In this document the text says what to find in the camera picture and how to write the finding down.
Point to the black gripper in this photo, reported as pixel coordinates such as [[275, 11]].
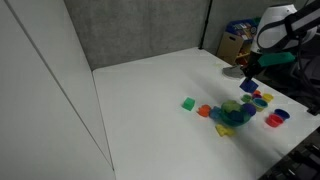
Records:
[[256, 65]]

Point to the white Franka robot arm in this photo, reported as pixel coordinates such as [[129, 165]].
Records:
[[283, 23]]

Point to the light green block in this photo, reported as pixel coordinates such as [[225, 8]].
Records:
[[230, 106]]

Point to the dark blue block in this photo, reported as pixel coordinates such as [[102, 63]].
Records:
[[236, 116]]

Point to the green translucent bowl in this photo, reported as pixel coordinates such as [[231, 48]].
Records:
[[235, 116]]

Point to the light blue block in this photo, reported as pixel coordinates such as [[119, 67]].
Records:
[[216, 113]]

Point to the orange block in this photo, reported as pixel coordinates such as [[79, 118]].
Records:
[[204, 110]]

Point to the yellow block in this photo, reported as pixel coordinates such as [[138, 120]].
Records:
[[225, 130]]

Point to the green cube block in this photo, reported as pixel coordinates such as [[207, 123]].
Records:
[[188, 103]]

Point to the orange cup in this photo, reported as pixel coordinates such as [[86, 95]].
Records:
[[257, 92]]

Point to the small green cup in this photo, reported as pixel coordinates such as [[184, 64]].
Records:
[[246, 98]]

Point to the yellow cup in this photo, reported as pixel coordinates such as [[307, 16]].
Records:
[[267, 97]]

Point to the teal cup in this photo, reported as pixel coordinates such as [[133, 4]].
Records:
[[260, 104]]

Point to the indigo cup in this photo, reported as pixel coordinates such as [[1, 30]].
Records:
[[249, 108]]

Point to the brown cardboard box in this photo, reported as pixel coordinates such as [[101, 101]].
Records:
[[230, 46]]

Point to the colourful toy box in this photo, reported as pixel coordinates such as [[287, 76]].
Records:
[[243, 28]]

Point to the blue cup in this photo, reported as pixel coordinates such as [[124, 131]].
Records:
[[282, 114]]

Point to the red cup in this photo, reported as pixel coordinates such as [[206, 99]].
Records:
[[274, 120]]

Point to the black stand pole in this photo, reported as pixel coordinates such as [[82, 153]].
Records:
[[205, 25]]

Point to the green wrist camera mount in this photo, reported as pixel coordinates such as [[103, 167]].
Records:
[[276, 58]]

